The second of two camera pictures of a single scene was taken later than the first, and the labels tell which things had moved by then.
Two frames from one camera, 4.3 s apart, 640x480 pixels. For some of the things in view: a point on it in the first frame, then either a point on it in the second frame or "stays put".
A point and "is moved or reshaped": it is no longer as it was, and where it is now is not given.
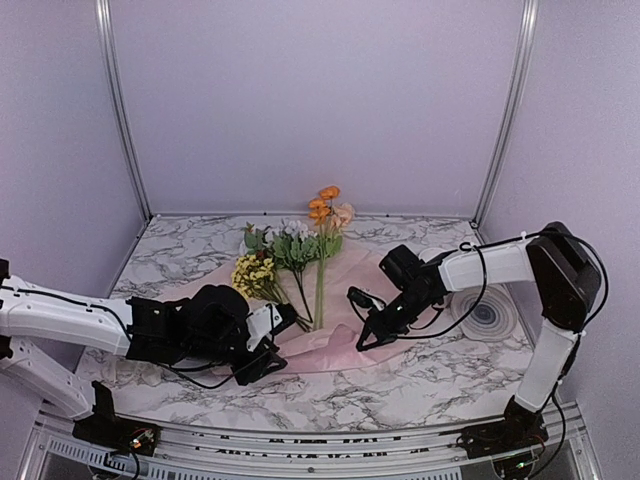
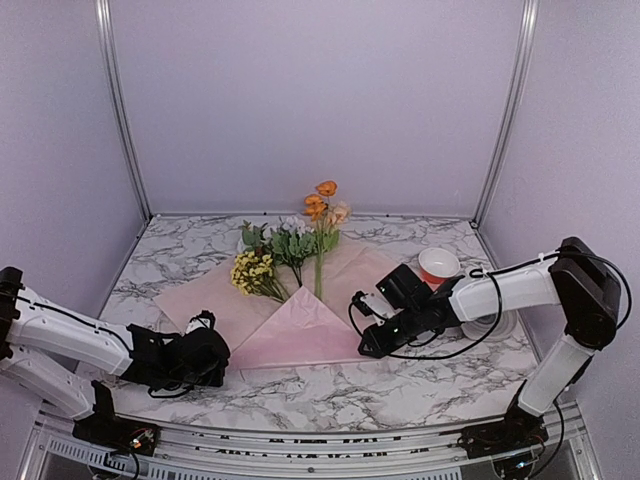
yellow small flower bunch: [253, 275] stays put
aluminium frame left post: [105, 23] stays put
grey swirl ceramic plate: [493, 318] stays put
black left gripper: [257, 367] → [214, 378]
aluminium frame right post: [529, 18] stays put
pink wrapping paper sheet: [332, 344] is moved or reshaped
